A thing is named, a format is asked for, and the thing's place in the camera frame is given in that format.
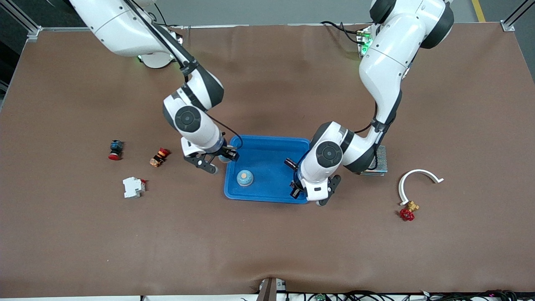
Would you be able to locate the metal mesh power supply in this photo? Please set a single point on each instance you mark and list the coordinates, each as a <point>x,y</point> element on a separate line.
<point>381,163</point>

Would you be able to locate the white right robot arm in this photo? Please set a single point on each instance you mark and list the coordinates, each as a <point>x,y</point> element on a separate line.
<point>121,29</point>

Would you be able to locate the blue plastic tray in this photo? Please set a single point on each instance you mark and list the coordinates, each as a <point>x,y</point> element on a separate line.
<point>263,167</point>

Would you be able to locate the red button orange striped body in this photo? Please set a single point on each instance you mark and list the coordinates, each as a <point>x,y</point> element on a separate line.
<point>159,158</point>

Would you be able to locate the white circuit breaker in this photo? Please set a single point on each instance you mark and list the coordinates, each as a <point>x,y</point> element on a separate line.
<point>133,188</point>

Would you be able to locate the brass valve red handwheel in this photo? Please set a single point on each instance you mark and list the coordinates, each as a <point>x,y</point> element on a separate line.
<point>406,215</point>

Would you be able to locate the aluminium frame corner profile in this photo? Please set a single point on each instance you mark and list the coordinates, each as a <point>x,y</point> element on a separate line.
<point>34,33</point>
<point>508,26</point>

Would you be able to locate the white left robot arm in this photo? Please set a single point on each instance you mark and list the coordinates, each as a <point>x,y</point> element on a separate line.
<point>388,62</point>

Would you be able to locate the white curved plastic clip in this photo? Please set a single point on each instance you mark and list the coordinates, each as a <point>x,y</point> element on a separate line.
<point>418,171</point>

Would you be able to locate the yellow floor tape strip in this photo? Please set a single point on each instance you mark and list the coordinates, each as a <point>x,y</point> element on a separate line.
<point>480,12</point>

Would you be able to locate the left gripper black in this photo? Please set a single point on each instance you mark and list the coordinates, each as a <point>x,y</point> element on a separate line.
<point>295,185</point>

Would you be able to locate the brown leather table mat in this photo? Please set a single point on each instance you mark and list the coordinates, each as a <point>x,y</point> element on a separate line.
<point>267,242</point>

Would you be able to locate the dark cylindrical electrolytic capacitor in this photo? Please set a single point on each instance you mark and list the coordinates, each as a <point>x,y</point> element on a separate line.
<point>288,162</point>

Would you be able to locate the blue dome call bell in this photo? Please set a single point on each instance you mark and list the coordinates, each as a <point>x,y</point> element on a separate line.
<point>245,179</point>
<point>225,159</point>

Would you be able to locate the grey metal table bracket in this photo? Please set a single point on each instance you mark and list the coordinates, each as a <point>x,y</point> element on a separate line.
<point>269,290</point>

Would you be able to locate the red mushroom button blue body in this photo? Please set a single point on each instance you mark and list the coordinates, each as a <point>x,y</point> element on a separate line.
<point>115,150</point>

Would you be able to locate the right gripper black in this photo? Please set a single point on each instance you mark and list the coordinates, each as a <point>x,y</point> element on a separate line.
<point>226,152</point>

